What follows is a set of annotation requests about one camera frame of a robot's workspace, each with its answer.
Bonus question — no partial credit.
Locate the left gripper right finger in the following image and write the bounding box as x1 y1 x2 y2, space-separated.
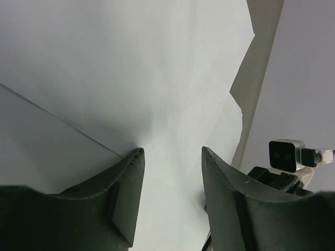
202 147 334 250

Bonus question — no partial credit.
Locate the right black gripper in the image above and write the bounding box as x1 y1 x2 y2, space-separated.
248 166 314 195

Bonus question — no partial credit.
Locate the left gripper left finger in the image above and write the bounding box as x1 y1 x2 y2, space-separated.
1 148 145 250

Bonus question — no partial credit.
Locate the white paper sheet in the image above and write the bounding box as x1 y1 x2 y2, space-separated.
1 1 254 250
1 86 121 193

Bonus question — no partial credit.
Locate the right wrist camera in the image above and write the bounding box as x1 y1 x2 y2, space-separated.
269 139 334 173

